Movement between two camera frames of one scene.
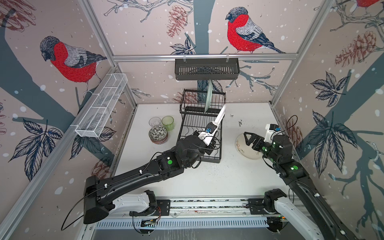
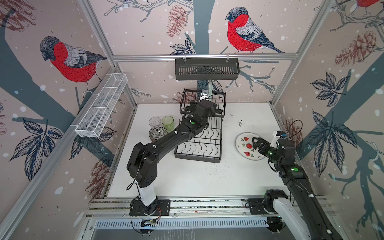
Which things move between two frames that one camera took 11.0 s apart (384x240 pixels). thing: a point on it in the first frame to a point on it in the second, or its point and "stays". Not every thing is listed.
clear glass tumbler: x=154 y=121 stays
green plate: x=209 y=95 stays
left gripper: x=208 y=148 to x=192 y=105
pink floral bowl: x=158 y=134 stays
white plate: x=221 y=115 to x=244 y=146
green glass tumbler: x=168 y=122 stays
